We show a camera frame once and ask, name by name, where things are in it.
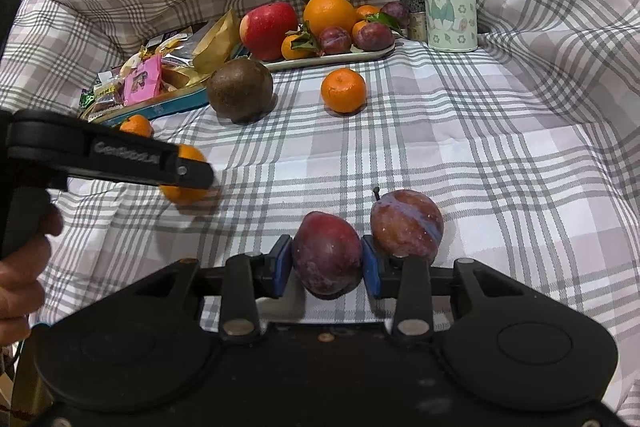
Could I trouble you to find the mandarin on plate back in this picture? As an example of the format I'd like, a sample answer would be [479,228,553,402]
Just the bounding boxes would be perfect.
[356,4,380,20]

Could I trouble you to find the red apple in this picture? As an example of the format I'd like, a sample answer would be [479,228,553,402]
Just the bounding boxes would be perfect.
[240,1,298,62]

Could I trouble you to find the small mandarin with leaf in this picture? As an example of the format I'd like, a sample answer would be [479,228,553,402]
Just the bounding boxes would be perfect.
[119,115,154,138]

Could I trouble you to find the teal snack tray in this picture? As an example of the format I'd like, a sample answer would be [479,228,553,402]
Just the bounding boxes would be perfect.
[79,82,208,127]

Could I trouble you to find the dark brown round fruit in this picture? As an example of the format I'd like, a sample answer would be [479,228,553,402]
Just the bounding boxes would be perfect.
[206,57,273,122]

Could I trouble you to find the plaid bed sheet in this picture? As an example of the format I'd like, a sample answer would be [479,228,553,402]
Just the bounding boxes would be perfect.
[1,0,639,425]

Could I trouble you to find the gold snack packet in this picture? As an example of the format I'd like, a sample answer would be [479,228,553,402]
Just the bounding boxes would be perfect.
[192,9,240,75]

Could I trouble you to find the pink snack packet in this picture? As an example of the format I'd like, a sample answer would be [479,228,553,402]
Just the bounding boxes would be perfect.
[122,54,162,106]

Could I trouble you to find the plum on plate back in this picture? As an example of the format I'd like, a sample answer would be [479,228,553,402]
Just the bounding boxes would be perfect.
[381,1,410,28]

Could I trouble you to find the person left hand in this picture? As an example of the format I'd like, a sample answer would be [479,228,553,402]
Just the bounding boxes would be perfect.
[0,204,63,347]

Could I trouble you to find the mandarin on plate front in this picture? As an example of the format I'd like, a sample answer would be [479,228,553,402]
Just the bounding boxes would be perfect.
[281,34,318,61]

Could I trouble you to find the right loose plum with stem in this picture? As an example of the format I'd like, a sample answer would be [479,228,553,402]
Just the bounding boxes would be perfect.
[370,187,444,265]

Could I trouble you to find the white fruit plate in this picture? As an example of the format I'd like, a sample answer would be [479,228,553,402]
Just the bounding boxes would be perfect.
[262,44,396,72]

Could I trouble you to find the dark drink can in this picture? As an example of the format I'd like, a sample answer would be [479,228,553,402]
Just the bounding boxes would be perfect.
[399,0,427,42]

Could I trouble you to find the orange on plate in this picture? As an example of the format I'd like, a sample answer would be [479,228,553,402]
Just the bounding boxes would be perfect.
[303,0,357,37]

